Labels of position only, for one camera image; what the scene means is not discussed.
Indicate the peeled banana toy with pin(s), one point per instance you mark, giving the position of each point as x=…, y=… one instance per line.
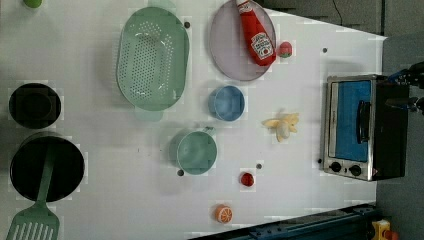
x=283, y=126

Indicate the blue bowl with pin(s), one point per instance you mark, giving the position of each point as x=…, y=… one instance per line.
x=226, y=103

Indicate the red strawberry toy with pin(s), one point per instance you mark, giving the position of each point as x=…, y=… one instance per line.
x=247, y=179

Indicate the translucent purple plate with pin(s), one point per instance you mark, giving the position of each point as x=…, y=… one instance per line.
x=227, y=43

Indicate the green cup with handle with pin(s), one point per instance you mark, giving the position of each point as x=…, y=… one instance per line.
x=194, y=151

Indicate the green slotted spatula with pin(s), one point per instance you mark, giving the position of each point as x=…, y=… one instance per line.
x=37, y=222

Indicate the small black pot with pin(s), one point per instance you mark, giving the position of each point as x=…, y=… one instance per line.
x=35, y=105

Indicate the green round toy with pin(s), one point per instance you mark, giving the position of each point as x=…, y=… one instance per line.
x=33, y=3

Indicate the red ketchup bottle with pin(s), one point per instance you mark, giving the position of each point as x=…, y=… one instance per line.
x=256, y=38

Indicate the pink strawberry toy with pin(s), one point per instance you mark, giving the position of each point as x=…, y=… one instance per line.
x=285, y=50

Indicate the orange slice toy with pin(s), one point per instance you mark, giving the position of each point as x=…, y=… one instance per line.
x=223, y=214

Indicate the blue metal frame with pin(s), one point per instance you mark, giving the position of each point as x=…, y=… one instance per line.
x=350, y=223

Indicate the green plastic colander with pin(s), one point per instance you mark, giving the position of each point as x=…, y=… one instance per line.
x=152, y=59

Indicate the black toaster oven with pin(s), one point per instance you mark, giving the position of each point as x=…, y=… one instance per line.
x=365, y=136

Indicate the large black pot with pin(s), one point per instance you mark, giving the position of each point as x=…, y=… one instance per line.
x=28, y=162

